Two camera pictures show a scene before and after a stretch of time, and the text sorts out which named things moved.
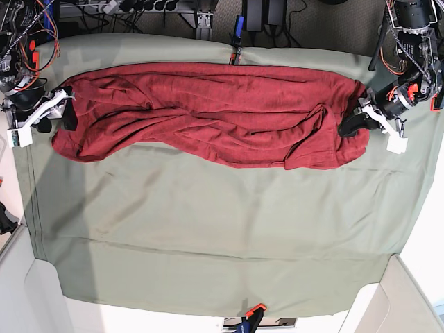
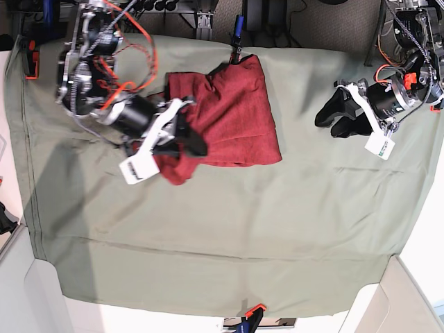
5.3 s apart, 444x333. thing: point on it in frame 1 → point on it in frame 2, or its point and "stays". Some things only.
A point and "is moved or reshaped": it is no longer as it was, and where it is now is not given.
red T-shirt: [268, 117] is moved or reshaped
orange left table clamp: [35, 54] stays
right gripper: [348, 127] → [339, 102]
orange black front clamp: [254, 316] stays
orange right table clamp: [432, 103] stays
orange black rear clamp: [236, 41] stays
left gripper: [53, 109] → [159, 141]
